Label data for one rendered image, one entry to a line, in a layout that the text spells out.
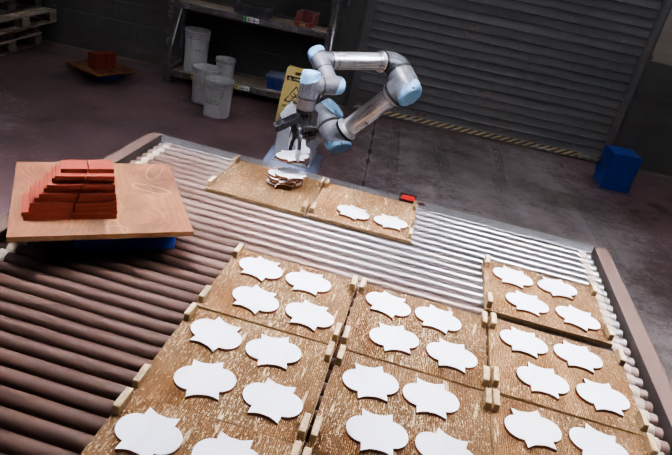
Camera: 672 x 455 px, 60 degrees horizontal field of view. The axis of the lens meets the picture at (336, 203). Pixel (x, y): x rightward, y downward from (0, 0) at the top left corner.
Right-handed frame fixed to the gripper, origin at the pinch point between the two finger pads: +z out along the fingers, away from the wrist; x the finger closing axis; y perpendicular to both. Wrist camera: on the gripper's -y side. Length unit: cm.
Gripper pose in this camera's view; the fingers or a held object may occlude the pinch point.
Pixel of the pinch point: (292, 155)
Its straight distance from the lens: 241.8
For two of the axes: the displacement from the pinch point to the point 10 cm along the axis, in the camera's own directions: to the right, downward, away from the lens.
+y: 9.2, 0.0, 4.0
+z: -1.9, 8.9, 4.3
